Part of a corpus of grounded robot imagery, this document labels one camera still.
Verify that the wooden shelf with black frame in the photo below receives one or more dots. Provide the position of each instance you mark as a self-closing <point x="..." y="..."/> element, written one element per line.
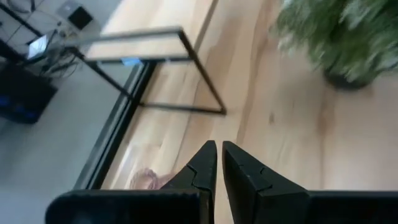
<point x="136" y="46"/>

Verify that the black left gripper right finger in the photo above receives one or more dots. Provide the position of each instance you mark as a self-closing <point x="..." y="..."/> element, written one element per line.
<point x="248" y="186"/>

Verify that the grey box with black panel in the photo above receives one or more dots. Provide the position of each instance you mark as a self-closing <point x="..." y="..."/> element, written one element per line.
<point x="74" y="14"/>

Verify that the pink ribbed glass candle holder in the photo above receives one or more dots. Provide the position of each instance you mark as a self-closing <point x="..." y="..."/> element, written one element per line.
<point x="146" y="180"/>

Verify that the green artificial plant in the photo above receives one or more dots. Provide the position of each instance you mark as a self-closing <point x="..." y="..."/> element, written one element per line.
<point x="342" y="31"/>

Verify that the black floor case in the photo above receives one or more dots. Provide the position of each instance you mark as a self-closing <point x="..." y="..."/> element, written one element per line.
<point x="21" y="93"/>

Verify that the dark plant pot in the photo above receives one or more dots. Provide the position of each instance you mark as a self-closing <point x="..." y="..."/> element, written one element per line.
<point x="342" y="82"/>

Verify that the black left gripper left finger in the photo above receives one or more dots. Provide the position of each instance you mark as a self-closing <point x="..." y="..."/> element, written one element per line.
<point x="203" y="168"/>

